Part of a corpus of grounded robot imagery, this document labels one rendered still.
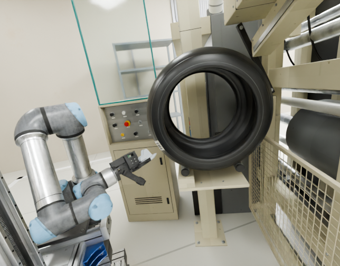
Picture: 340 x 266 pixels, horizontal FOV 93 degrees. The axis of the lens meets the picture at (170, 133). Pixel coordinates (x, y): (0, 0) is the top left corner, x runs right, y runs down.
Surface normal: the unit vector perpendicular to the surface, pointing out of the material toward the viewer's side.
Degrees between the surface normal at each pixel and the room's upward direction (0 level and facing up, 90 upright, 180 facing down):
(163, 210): 90
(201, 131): 90
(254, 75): 83
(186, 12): 90
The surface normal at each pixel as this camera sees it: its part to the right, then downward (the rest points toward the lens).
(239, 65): 0.00, 0.13
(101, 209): 0.61, 0.25
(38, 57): 0.25, 0.24
